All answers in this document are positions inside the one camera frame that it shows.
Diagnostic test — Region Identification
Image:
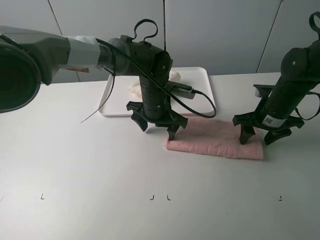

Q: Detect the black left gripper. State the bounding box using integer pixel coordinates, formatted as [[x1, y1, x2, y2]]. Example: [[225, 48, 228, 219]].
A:
[[126, 77, 188, 141]]

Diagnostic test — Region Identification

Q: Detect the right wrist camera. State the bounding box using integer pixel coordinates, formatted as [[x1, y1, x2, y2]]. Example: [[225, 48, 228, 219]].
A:
[[253, 84, 274, 98]]

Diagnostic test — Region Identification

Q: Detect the pink towel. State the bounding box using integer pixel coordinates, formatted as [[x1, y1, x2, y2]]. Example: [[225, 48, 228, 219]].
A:
[[164, 116, 264, 160]]

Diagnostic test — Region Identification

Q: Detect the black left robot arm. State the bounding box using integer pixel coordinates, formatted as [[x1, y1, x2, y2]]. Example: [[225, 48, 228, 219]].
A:
[[0, 26, 188, 139]]

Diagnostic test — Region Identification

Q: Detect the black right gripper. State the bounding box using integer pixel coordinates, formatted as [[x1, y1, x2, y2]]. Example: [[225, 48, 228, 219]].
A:
[[232, 85, 306, 145]]

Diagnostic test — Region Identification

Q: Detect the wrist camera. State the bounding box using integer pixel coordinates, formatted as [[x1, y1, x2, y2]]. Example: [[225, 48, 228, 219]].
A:
[[165, 81, 195, 100], [253, 84, 274, 98]]

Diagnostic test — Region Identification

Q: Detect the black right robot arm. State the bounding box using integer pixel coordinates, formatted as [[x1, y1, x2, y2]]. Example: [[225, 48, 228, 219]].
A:
[[232, 40, 320, 145]]

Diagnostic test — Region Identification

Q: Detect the black cable tie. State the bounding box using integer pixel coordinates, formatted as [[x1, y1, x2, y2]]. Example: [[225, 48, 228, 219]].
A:
[[81, 67, 116, 123]]

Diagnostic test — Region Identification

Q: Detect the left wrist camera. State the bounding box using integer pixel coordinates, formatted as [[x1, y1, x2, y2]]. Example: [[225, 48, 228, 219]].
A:
[[165, 81, 195, 100]]

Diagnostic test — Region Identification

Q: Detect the black left camera cable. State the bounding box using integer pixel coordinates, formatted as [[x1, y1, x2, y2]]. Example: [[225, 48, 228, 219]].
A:
[[94, 37, 217, 119]]

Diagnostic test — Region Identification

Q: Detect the cream white towel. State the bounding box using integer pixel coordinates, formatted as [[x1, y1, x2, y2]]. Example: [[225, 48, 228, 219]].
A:
[[128, 70, 181, 101]]

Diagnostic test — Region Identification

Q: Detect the white plastic tray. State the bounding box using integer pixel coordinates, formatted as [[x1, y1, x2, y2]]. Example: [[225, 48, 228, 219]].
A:
[[98, 67, 215, 117]]

